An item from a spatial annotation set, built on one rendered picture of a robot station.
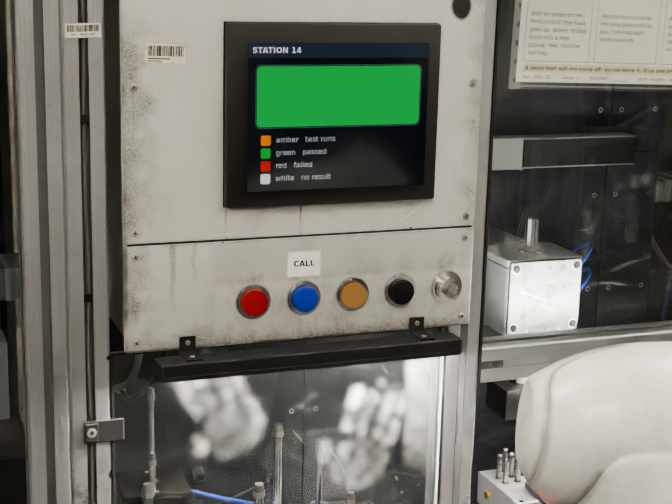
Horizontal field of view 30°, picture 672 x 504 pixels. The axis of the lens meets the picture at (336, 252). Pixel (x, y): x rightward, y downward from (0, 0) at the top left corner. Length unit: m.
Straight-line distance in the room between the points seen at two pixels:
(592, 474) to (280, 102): 0.56
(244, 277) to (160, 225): 0.11
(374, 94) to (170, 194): 0.25
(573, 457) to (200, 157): 0.56
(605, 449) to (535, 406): 0.07
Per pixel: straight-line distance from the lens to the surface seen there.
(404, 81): 1.41
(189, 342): 1.41
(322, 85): 1.37
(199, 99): 1.36
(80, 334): 1.39
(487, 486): 1.89
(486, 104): 1.49
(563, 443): 1.01
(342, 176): 1.40
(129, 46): 1.34
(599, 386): 1.02
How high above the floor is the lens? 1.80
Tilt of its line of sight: 13 degrees down
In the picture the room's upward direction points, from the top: 1 degrees clockwise
